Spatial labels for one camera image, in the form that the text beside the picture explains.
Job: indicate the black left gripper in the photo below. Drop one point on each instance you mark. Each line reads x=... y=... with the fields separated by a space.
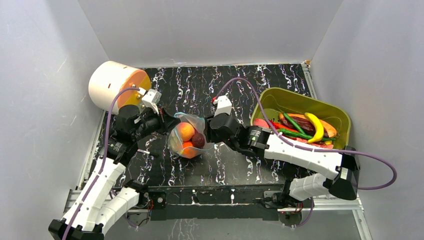
x=166 y=122

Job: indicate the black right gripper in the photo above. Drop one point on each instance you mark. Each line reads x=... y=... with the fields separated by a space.
x=211 y=126

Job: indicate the toy peach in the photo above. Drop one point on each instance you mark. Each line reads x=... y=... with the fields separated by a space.
x=185 y=131

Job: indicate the dark red toy plum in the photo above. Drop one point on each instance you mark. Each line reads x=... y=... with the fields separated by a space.
x=198 y=140

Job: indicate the green toy cabbage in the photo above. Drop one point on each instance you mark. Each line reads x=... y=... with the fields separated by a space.
x=175 y=145

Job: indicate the clear zip top bag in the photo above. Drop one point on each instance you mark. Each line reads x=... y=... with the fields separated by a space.
x=199 y=124

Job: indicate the orange toy fruit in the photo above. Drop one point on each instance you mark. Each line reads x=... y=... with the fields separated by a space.
x=188 y=150

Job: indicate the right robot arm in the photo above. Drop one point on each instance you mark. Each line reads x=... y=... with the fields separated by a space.
x=335 y=173

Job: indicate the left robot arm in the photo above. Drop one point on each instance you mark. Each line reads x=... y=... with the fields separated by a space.
x=90 y=217

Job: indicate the black and white marker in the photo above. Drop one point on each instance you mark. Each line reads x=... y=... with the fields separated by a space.
x=155 y=155

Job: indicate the pink toy fruit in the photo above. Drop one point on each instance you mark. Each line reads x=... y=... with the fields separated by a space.
x=261 y=123

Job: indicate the white round drawer cabinet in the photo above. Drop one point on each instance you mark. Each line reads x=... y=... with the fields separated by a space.
x=112 y=77

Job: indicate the green toy chili pepper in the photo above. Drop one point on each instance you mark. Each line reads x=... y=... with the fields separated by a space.
x=295 y=125

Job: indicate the yellow toy banana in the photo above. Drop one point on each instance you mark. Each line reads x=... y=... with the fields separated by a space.
x=319 y=128

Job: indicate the orange toy carrot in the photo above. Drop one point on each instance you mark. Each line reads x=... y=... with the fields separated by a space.
x=332 y=132

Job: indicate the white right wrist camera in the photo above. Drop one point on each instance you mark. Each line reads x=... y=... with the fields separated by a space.
x=223 y=105

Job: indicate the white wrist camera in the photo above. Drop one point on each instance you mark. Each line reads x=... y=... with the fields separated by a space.
x=149 y=99
x=223 y=105

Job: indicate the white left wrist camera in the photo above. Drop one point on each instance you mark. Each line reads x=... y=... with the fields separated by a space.
x=149 y=99

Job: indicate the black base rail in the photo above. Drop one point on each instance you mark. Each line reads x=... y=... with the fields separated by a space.
x=268 y=202

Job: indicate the aluminium frame rail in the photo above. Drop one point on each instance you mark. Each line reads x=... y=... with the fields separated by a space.
x=359 y=198

